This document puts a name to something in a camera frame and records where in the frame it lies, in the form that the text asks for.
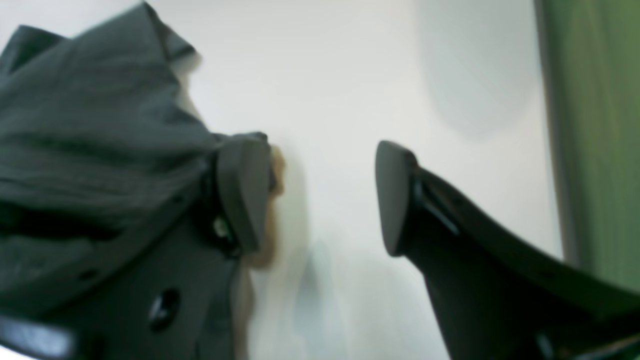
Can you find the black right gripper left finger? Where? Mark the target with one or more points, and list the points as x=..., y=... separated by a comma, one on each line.
x=162, y=289

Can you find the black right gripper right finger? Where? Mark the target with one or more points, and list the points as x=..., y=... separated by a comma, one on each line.
x=494, y=296

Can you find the grey t-shirt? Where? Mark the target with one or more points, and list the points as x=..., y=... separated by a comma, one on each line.
x=93, y=142

